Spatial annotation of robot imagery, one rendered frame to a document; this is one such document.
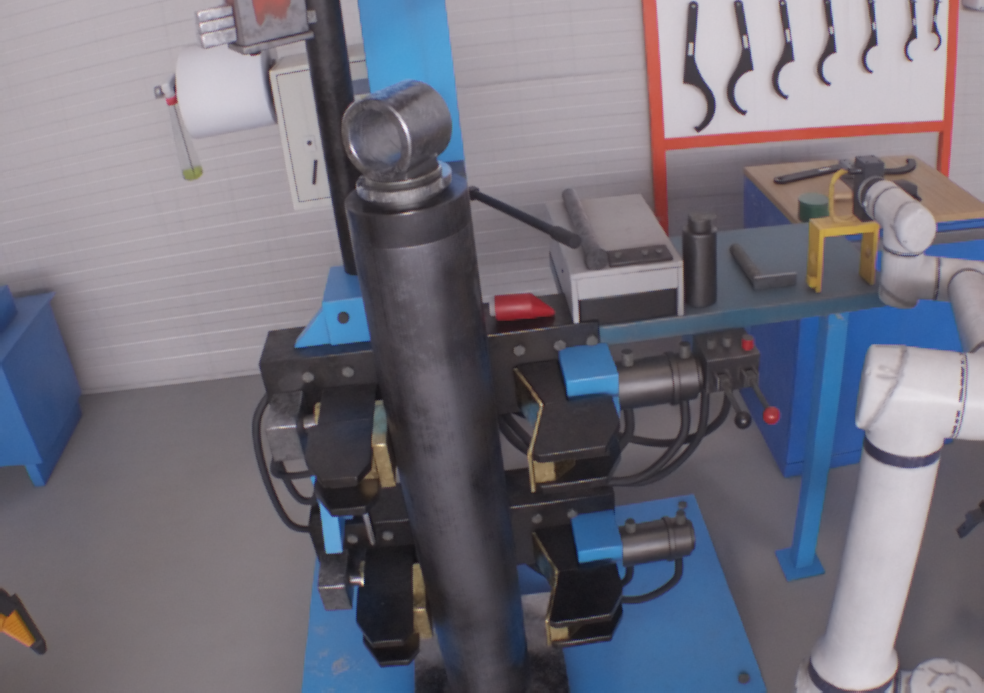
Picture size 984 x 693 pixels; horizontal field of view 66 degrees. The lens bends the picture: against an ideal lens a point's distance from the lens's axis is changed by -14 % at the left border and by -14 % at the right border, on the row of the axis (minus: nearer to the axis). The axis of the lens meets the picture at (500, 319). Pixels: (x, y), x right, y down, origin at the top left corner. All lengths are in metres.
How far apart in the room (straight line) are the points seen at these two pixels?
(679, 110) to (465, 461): 2.26
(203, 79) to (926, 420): 1.87
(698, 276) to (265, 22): 1.05
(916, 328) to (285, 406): 2.04
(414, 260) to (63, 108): 2.60
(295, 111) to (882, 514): 1.73
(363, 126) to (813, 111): 2.63
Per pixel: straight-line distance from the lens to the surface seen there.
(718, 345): 1.87
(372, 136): 1.52
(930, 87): 4.09
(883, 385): 1.16
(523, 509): 2.10
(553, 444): 1.62
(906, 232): 1.66
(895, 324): 2.95
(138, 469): 3.70
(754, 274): 2.00
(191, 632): 2.88
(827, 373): 2.33
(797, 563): 2.76
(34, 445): 3.73
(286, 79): 2.31
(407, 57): 1.84
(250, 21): 1.32
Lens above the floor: 1.97
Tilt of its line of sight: 28 degrees down
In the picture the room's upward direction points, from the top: 7 degrees counter-clockwise
